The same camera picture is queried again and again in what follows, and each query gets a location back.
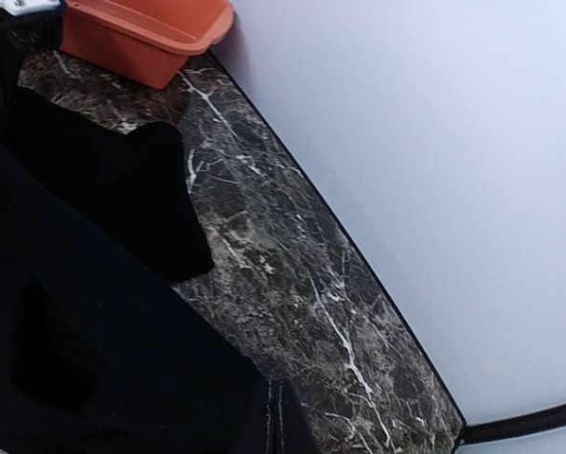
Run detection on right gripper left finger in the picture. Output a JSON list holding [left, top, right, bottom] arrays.
[[206, 379, 274, 453]]

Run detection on orange plastic tub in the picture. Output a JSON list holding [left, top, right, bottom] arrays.
[[62, 0, 235, 90]]

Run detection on right black frame post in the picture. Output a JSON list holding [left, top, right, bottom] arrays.
[[460, 404, 566, 445]]

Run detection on black t-shirt with blue logo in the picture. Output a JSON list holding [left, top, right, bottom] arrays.
[[0, 46, 274, 454]]

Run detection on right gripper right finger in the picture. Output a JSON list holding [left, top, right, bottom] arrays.
[[276, 380, 320, 454]]

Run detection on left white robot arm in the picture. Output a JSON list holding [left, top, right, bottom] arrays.
[[0, 1, 66, 94]]

